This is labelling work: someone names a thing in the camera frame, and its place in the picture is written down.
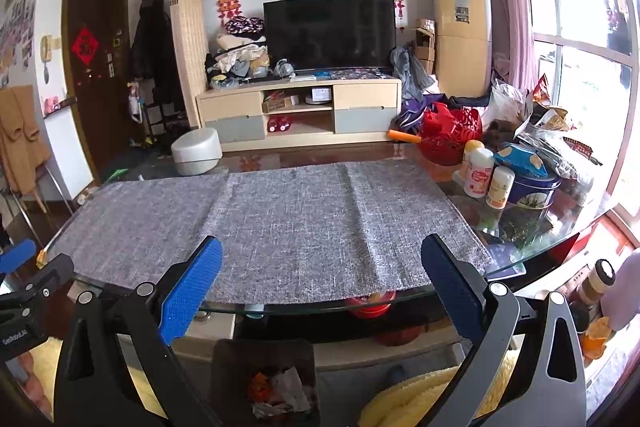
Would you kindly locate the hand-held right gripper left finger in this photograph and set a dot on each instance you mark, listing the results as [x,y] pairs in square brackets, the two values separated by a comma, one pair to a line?
[192,292]

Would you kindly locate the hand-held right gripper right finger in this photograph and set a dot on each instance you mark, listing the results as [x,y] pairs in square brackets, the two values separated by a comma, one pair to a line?
[452,287]

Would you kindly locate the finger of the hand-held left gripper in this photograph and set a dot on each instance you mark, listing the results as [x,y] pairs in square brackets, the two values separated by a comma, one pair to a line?
[47,277]
[15,256]

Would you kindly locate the brown trash bin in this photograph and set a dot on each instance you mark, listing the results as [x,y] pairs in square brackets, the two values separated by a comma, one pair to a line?
[230,367]

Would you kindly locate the orange snack packet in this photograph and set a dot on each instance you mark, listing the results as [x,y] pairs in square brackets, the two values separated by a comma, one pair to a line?
[260,386]

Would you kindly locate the white paper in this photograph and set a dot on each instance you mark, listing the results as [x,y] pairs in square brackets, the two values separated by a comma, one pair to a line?
[292,389]

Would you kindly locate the blue book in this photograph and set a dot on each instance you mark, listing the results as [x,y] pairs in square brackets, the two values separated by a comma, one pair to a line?
[505,259]

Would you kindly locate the brown basketball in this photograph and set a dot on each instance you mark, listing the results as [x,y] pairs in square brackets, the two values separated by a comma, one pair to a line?
[402,336]

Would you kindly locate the red bowl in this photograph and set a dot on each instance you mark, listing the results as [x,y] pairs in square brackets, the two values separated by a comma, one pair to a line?
[370,307]

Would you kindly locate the small white bottle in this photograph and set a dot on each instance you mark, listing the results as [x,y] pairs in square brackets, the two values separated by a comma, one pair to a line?
[500,189]

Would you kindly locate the gray woven table mat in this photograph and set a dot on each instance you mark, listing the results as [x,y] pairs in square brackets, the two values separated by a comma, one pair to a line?
[280,227]

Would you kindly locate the large white bottle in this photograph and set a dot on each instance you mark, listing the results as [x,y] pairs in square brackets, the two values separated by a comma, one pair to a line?
[479,177]

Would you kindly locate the white board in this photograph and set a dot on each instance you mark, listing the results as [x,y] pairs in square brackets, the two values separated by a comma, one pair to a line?
[70,152]

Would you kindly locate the tan hanging coat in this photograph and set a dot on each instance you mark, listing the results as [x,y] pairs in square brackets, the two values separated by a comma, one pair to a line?
[20,137]

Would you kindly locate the glass top coffee table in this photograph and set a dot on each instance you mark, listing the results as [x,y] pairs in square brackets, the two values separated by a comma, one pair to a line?
[350,357]

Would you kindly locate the blue cookie tin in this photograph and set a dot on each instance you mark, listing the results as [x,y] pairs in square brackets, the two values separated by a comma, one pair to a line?
[535,192]

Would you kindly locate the white round container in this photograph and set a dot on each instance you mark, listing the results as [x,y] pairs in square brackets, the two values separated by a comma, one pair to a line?
[196,154]

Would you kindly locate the yellow cap white bottle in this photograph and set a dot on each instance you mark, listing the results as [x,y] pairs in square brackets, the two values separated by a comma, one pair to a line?
[470,147]

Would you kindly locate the beige thermos bottle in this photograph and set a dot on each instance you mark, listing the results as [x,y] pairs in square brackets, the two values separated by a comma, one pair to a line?
[595,282]

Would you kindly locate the blue tissue packet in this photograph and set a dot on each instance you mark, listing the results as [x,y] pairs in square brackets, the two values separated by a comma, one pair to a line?
[520,159]

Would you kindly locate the red plastic basket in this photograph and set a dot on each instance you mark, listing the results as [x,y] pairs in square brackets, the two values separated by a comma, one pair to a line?
[450,137]

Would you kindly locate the orange foam tube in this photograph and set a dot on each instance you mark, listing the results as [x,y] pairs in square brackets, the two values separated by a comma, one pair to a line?
[405,137]

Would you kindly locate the brown door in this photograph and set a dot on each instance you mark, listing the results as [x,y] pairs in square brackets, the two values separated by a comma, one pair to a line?
[92,107]

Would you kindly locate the child scooter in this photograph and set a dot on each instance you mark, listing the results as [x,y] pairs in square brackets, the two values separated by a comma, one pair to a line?
[140,117]

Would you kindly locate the pile of snack bags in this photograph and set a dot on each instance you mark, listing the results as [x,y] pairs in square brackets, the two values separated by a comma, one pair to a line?
[565,142]

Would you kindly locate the cream TV cabinet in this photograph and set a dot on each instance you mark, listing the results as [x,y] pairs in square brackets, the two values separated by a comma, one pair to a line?
[230,104]

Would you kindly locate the white plastic bag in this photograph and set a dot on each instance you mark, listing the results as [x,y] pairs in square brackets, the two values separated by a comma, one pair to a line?
[507,102]

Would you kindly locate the small cardboard box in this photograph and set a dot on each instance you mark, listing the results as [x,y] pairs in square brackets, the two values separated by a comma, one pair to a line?
[280,103]

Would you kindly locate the gray jacket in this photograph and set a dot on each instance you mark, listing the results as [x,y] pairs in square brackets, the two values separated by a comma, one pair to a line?
[410,72]

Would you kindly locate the red diamond door sign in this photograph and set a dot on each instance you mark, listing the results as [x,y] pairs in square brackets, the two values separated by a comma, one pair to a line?
[87,46]

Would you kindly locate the beige woven folding screen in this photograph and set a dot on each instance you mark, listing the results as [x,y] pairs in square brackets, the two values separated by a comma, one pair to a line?
[190,52]

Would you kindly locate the stacked cardboard boxes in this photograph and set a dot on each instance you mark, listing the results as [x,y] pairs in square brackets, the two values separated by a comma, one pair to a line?
[425,47]

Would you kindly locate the pile of clothes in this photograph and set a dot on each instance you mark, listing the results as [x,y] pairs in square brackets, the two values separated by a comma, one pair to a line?
[240,54]

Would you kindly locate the dark hanging coats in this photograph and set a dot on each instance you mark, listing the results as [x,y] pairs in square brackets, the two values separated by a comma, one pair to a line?
[155,47]

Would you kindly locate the beige standing air conditioner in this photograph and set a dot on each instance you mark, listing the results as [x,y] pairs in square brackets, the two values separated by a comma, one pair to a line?
[462,32]

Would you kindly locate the black television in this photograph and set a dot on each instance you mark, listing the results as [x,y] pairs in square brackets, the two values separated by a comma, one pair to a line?
[330,32]

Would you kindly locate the window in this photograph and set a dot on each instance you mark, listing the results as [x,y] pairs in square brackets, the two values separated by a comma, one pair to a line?
[585,32]

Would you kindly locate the white wall intercom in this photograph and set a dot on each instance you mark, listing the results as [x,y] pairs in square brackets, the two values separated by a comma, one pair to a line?
[46,52]

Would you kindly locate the wall photo collage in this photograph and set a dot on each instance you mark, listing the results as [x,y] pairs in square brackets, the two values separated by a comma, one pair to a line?
[15,42]

